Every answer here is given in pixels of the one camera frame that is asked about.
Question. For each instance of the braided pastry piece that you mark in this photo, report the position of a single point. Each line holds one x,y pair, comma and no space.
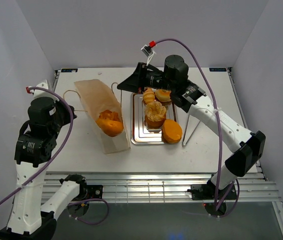
110,115

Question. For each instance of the aluminium table frame rail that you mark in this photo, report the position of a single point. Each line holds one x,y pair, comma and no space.
130,188

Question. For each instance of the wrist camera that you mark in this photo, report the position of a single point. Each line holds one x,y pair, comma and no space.
147,49
38,93

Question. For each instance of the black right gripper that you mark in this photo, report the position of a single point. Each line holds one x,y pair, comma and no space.
136,82

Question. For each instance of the long scored baguette loaf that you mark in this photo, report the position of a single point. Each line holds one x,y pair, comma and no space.
110,127

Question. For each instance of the metal serving tongs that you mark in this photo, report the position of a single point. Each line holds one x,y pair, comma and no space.
192,124

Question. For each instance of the small croissant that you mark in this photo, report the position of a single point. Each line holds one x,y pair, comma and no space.
149,96

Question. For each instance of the glazed ring donut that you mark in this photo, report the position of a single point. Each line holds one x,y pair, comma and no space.
163,95

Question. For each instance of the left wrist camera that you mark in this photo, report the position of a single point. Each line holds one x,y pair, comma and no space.
38,93

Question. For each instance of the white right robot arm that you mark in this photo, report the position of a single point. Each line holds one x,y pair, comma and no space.
246,146

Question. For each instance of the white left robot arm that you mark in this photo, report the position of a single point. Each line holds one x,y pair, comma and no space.
29,218

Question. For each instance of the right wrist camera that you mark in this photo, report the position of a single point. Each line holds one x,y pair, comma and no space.
147,49

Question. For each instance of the silver metal tray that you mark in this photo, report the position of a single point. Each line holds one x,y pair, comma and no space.
141,132

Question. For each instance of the round smooth bun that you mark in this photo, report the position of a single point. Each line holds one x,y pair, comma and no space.
171,131

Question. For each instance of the sugared flower bun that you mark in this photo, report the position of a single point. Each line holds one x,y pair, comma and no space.
155,114

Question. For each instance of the beige paper bag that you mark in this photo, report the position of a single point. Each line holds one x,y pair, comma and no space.
95,97

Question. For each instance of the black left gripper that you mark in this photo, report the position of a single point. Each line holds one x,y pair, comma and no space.
68,118

